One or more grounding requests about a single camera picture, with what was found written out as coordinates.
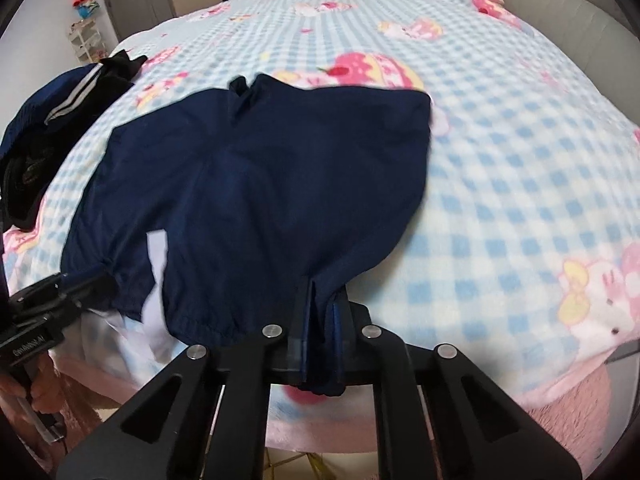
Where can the dark clothes pile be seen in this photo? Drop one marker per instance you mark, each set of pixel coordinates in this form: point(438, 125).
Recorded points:
point(49, 124)

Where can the grey padded headboard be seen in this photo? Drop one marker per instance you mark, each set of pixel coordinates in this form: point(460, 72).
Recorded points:
point(597, 37)

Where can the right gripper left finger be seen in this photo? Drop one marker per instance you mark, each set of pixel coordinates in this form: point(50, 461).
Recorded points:
point(205, 415)

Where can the person's left hand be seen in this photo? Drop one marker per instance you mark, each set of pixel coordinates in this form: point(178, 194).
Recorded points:
point(46, 390)

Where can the navy blue shorts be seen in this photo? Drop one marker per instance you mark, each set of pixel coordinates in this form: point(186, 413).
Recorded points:
point(250, 190)

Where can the blue checkered cartoon blanket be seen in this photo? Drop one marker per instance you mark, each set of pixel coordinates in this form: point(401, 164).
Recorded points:
point(441, 161)

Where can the white shelf rack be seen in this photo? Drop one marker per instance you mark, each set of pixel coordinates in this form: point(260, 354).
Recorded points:
point(87, 41)

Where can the red blue plush toy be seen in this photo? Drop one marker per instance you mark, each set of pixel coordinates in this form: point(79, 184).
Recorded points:
point(85, 8)

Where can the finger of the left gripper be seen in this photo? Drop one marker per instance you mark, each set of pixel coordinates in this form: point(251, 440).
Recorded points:
point(78, 292)
point(40, 292)

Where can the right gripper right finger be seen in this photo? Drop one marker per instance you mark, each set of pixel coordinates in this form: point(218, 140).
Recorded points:
point(437, 415)

